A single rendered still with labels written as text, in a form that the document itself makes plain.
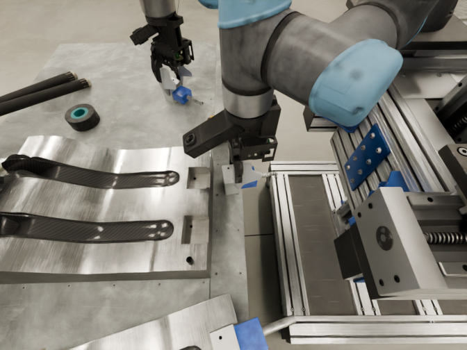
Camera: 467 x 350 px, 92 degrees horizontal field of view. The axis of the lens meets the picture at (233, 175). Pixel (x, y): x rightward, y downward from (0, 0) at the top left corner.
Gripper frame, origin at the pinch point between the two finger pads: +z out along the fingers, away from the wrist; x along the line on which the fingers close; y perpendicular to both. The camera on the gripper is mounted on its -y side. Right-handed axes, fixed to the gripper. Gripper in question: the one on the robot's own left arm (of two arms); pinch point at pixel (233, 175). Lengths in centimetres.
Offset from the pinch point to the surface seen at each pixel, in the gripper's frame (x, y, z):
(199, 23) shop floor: 270, 5, 85
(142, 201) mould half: -5.4, -18.8, -4.0
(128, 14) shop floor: 306, -79, 85
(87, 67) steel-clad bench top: 58, -44, 5
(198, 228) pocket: -11.8, -8.8, -1.7
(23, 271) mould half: -16.0, -34.9, -6.9
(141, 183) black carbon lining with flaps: -1.1, -19.4, -3.4
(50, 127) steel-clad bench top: 28, -49, 5
